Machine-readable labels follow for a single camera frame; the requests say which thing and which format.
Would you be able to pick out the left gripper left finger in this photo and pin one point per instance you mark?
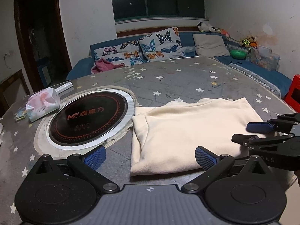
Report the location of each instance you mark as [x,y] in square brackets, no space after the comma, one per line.
[85,167]

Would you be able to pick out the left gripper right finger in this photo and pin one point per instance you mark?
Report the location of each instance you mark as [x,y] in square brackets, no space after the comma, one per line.
[215,167]

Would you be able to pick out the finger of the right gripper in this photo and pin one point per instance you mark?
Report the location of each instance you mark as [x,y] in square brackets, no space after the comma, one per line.
[284,123]
[254,140]

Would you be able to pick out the cream white garment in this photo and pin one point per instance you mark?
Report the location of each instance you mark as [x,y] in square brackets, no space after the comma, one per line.
[165,138]

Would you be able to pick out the red box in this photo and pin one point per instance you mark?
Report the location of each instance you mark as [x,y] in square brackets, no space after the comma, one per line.
[293,96]

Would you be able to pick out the round black induction cooktop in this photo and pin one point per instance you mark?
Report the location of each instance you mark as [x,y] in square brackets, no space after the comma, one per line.
[87,118]

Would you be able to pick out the clear plastic storage bin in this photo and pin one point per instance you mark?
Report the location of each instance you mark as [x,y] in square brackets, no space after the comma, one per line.
[265,58]

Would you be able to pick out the pastel soft tissue pack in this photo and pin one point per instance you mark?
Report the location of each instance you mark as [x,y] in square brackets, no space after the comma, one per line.
[42,103]

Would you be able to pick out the white remote control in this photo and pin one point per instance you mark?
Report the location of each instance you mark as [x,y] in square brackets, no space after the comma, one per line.
[64,87]

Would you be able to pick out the small colourful card pack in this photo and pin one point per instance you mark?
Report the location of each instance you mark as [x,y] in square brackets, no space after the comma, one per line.
[20,114]

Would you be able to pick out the yellow orange plush toys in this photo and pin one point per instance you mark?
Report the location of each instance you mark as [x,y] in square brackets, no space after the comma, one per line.
[249,42]

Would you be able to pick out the pink cloth on sofa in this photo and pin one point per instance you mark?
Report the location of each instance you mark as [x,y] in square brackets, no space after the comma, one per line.
[102,65]

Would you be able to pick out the beige cushion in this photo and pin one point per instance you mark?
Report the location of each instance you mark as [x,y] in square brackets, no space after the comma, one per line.
[209,45]

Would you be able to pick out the blue sofa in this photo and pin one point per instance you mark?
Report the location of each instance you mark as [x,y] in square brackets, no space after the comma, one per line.
[276,82]

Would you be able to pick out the dark wooden sideboard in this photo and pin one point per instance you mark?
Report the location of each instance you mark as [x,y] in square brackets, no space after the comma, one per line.
[13,88]

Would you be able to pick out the left butterfly pillow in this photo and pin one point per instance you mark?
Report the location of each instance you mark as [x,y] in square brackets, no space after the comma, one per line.
[127,53]

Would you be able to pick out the butterfly pillow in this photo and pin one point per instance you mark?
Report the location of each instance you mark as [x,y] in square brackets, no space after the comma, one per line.
[127,53]
[162,45]

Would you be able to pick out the black white plush toy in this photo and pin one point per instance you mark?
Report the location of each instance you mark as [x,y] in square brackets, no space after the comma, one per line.
[206,28]

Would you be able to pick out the right butterfly pillow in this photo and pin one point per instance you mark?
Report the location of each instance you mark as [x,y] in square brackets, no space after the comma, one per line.
[162,45]

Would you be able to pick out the dark window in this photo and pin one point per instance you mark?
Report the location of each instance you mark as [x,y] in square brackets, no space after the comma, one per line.
[140,9]

